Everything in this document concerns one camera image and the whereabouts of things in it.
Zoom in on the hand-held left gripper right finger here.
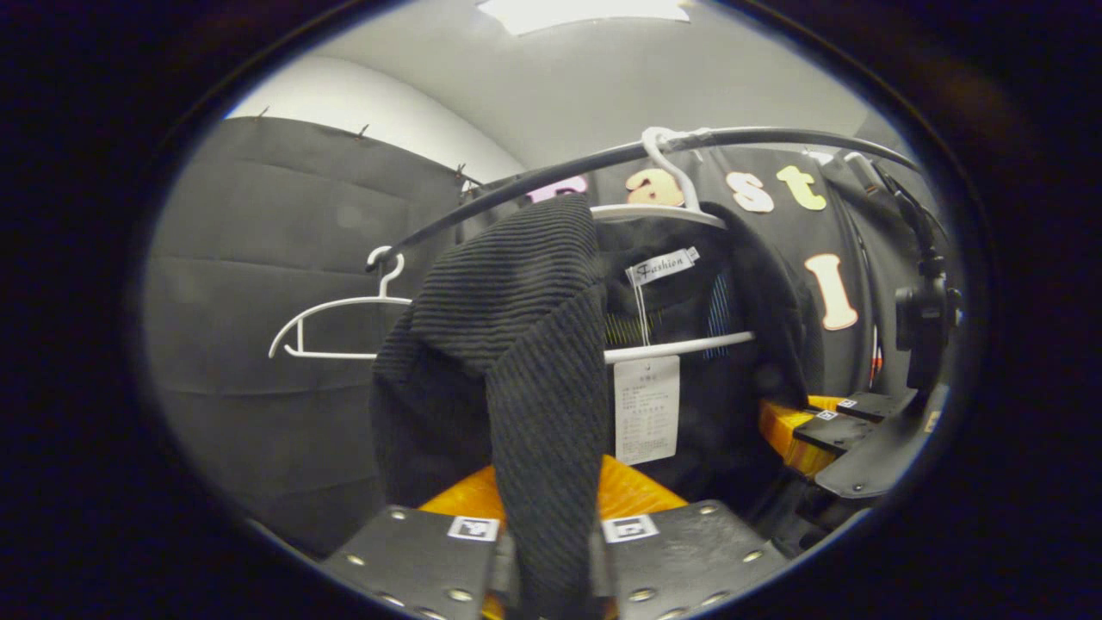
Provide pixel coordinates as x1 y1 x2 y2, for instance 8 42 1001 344
594 455 789 620

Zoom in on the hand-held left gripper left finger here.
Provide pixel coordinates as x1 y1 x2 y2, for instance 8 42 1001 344
320 465 517 620

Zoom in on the white plastic hanger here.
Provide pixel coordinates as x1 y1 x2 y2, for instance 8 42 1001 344
269 245 414 361
590 127 758 365

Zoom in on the black knit jacket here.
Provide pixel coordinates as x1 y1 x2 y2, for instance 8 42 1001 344
370 194 827 620

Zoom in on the black metal clothes rack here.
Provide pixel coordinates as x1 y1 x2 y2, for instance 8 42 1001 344
366 127 922 272

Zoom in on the black backdrop cloth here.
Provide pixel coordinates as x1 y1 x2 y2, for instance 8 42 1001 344
142 116 957 556

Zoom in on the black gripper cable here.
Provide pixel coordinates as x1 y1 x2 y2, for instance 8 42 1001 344
844 151 948 276

